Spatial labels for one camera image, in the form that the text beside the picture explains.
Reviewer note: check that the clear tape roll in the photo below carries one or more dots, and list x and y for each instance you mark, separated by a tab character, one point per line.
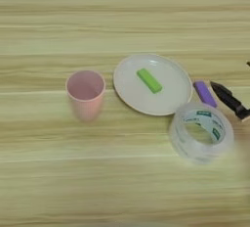
177	139

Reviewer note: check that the white round plate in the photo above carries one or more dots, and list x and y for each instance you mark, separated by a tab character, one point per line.
169	97

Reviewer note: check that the pink plastic cup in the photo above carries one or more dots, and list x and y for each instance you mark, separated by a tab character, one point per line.
85	100

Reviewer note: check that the purple rectangular block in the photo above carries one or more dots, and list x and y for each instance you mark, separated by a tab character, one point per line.
205	94

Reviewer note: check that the green rectangular block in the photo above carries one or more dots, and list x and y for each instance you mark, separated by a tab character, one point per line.
149	81

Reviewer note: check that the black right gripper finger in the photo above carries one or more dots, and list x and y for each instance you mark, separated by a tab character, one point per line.
248	64
228	99

